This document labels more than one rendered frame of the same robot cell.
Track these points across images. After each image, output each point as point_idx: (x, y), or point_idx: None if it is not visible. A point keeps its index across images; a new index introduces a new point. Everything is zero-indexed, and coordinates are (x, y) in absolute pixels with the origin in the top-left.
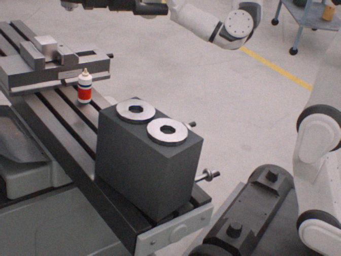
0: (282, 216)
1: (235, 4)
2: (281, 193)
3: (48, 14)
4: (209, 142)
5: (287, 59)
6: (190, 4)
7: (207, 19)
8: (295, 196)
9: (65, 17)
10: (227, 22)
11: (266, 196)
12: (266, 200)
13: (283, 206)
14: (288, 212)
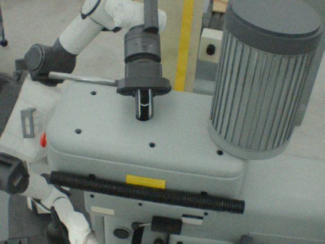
0: (39, 232)
1: (47, 188)
2: (24, 237)
3: None
4: None
5: None
6: (65, 212)
7: (68, 202)
8: (14, 234)
9: None
10: (67, 187)
11: (33, 243)
12: (38, 240)
13: (31, 235)
14: (33, 231)
